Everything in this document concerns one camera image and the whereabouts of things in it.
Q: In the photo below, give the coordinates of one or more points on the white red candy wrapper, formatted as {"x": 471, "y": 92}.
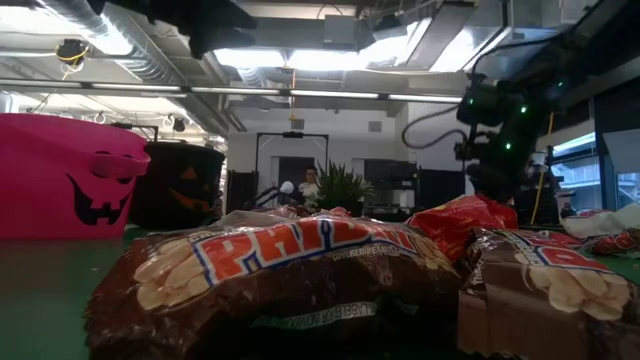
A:
{"x": 600, "y": 220}

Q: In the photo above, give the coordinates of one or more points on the red Skittles candy pack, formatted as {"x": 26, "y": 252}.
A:
{"x": 615, "y": 242}
{"x": 334, "y": 211}
{"x": 460, "y": 220}

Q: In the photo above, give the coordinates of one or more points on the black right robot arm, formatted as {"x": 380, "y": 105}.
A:
{"x": 550, "y": 60}

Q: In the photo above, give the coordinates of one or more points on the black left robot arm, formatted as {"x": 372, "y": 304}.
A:
{"x": 140, "y": 5}

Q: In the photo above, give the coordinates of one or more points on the clear gummy candy wrapper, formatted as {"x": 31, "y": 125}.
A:
{"x": 250, "y": 218}

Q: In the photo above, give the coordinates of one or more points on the black cabinet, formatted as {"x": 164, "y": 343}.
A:
{"x": 440, "y": 190}

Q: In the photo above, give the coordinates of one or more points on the linear ceiling light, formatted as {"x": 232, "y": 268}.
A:
{"x": 235, "y": 90}

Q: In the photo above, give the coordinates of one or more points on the black shelf unit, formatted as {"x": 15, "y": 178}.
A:
{"x": 390, "y": 175}

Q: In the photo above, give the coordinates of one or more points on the black pumpkin bucket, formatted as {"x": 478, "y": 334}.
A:
{"x": 165, "y": 165}

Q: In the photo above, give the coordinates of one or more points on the small potted green plant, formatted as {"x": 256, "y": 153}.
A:
{"x": 340, "y": 192}

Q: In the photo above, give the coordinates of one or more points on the black panel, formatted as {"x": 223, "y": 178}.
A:
{"x": 242, "y": 190}

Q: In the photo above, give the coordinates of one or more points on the white round lamp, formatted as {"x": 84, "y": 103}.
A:
{"x": 286, "y": 187}

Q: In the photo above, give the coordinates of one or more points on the person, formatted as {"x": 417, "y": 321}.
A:
{"x": 310, "y": 185}

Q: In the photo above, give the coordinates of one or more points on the pink pumpkin bucket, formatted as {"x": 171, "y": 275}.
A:
{"x": 45, "y": 175}

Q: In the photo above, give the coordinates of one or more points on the silver spiral air duct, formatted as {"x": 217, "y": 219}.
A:
{"x": 160, "y": 70}

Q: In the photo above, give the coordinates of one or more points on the background black rig frame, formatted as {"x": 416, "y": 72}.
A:
{"x": 292, "y": 134}

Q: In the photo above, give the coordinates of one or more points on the rectangular metal air duct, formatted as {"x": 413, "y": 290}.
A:
{"x": 450, "y": 40}

